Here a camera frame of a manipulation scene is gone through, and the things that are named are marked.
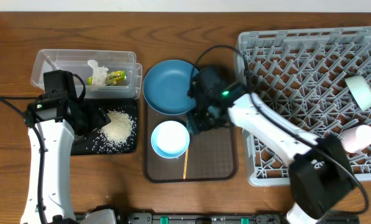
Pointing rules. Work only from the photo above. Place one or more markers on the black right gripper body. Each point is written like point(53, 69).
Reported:
point(206, 119)

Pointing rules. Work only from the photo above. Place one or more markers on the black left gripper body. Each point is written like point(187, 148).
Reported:
point(91, 119)

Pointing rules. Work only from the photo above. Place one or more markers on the light blue bowl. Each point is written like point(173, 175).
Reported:
point(170, 139)

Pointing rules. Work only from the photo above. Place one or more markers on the wooden chopstick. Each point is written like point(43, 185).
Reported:
point(185, 163)

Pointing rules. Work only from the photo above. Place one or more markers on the white rice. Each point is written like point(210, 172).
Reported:
point(117, 137)

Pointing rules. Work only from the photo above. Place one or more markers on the dark blue plate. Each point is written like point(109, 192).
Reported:
point(166, 87)

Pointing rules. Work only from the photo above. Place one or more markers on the white tissue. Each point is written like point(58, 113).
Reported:
point(99, 74)

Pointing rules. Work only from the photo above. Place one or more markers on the yellow green snack wrapper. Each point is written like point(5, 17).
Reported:
point(112, 79)

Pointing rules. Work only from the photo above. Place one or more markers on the pink cup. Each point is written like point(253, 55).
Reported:
point(356, 139)

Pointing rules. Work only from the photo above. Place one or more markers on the mint green bowl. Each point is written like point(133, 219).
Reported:
point(360, 90)

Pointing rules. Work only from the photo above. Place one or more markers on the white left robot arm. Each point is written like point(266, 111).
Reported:
point(55, 124)

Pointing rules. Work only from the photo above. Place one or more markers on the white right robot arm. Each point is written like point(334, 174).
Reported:
point(319, 170)

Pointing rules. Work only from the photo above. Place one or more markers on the grey dishwasher rack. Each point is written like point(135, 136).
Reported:
point(301, 74)

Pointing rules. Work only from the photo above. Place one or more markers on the black tray bin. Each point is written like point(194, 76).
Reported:
point(82, 145)

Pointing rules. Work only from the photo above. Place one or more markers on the brown serving tray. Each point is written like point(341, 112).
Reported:
point(212, 154)

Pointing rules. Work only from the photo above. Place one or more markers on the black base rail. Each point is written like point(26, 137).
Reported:
point(102, 216)

